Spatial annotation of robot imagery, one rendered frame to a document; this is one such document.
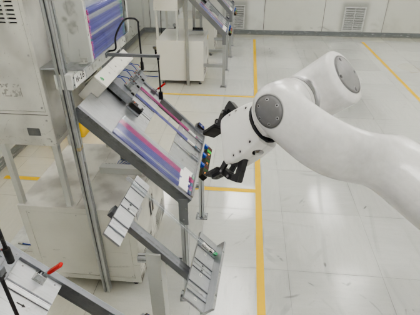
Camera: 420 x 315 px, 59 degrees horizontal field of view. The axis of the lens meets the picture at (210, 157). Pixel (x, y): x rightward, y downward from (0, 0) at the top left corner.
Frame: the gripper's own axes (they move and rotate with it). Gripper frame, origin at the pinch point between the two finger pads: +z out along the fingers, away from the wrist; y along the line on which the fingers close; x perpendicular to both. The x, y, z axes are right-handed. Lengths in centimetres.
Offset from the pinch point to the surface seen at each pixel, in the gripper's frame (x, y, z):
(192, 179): -68, 40, 102
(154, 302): -41, -23, 96
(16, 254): 21, -11, 62
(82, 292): 0, -21, 68
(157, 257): -31, -8, 75
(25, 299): 17, -23, 66
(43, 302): 12, -23, 66
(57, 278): 8, -17, 68
